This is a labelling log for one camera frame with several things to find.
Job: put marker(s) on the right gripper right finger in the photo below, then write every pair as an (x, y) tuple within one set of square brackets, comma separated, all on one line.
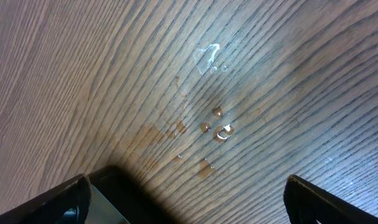
[(307, 203)]

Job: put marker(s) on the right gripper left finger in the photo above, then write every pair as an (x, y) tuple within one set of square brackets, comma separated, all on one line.
[(48, 202)]

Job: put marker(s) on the black water basin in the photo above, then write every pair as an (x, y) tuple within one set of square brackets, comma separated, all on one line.
[(104, 196)]

